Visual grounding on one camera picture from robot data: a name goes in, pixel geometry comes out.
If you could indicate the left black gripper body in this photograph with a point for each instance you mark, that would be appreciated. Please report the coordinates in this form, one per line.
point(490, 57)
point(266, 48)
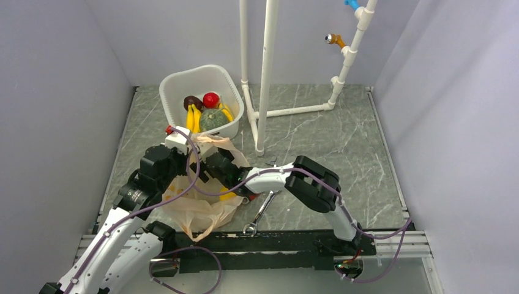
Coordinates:
point(178, 165)

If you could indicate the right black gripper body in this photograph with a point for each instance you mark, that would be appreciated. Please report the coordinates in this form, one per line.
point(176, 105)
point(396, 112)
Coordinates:
point(203, 168)

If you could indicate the yellow fake lemon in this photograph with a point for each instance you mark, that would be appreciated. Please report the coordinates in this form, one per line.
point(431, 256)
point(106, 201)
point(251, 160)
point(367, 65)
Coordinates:
point(226, 194)

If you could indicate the translucent orange plastic bag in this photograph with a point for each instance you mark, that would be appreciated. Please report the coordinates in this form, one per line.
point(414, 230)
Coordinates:
point(199, 211)

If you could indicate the green netted fake melon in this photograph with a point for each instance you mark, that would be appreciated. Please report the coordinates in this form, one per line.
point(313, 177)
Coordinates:
point(212, 119)

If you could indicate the yellow fake banana bunch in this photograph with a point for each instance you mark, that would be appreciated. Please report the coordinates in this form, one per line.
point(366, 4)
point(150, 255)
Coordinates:
point(193, 119)

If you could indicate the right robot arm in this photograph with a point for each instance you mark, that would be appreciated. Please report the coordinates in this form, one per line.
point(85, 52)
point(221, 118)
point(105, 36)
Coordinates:
point(314, 185)

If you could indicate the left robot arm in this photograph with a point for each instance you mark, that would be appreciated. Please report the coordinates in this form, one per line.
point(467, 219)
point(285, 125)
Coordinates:
point(124, 244)

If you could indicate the yellow fake corn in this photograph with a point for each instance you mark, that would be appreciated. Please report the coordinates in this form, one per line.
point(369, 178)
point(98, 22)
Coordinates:
point(226, 111)

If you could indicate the dark brown fake fruit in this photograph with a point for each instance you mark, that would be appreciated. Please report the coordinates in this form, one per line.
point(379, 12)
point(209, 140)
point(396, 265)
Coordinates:
point(193, 100)

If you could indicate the red fake apple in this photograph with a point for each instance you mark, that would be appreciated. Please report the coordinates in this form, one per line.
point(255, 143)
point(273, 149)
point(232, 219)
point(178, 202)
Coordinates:
point(211, 100)

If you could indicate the silver combination wrench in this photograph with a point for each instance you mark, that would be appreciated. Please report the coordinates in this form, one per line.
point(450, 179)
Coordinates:
point(252, 228)

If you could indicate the white plastic basket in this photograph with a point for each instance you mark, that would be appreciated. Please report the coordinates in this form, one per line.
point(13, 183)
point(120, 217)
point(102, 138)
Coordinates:
point(197, 82)

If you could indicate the orange hook peg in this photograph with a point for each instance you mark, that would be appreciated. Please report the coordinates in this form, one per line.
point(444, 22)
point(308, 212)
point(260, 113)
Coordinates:
point(334, 39)

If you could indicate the blue hook peg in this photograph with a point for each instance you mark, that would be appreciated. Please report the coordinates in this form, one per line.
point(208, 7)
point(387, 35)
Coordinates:
point(352, 3)

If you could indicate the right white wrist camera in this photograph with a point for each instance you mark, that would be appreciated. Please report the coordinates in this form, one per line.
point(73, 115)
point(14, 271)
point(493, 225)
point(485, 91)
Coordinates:
point(205, 150)

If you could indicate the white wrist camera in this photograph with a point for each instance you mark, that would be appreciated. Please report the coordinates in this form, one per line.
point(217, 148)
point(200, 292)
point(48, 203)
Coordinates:
point(205, 150)
point(177, 137)

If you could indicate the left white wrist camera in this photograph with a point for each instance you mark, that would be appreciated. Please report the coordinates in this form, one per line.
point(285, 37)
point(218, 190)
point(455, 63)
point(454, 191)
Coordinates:
point(177, 137)

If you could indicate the red-handled adjustable wrench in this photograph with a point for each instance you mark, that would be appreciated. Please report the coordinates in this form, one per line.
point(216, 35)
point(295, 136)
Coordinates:
point(271, 163)

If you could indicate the white PVC pipe frame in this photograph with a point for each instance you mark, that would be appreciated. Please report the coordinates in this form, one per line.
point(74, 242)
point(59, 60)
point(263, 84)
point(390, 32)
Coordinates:
point(257, 119)

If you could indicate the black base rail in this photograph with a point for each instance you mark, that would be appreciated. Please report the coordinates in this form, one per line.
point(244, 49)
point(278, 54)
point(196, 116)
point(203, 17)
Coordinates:
point(315, 249)

